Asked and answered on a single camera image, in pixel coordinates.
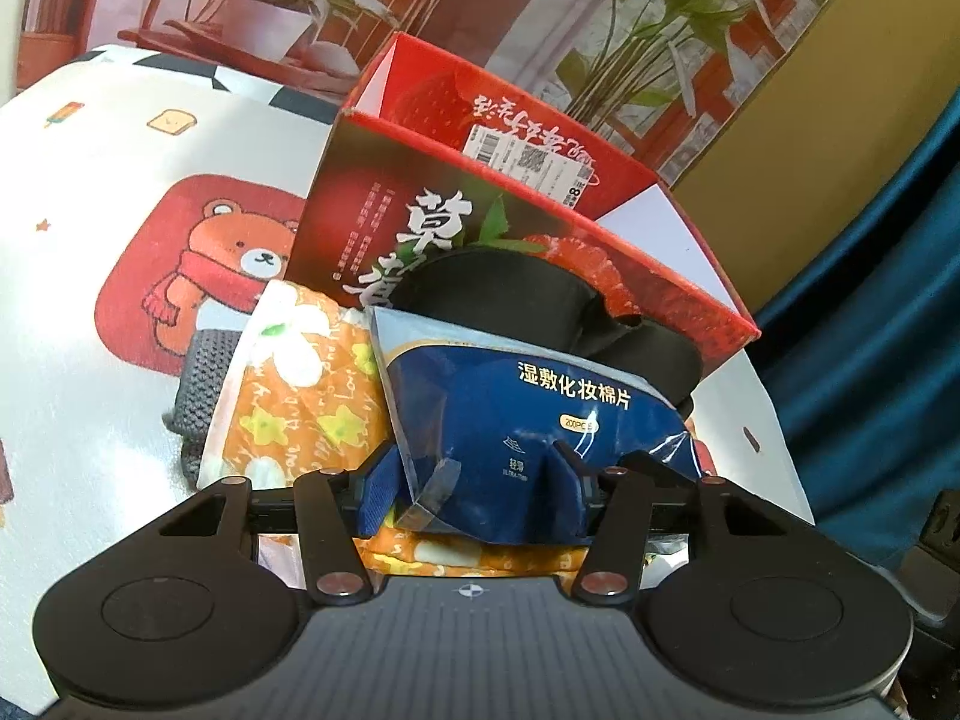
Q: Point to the grey knitted cloth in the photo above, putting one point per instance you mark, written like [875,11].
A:
[196,390]

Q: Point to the red strawberry cardboard box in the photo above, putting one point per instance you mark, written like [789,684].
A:
[525,195]

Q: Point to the blue curtain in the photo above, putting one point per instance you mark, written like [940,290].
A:
[862,330]

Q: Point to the wall poster with plants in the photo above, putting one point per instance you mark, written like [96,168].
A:
[525,7]

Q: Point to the bear printed tablecloth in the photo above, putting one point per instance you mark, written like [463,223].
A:
[112,277]

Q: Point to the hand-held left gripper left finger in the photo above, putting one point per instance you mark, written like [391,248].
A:
[379,495]

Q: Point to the orange floral tissue pack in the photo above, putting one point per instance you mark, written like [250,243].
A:
[300,390]

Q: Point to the blue cotton pad packet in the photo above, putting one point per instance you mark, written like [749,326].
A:
[517,420]

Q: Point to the black eye mask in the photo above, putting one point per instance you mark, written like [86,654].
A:
[525,300]

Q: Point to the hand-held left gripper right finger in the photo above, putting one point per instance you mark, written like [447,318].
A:
[570,495]

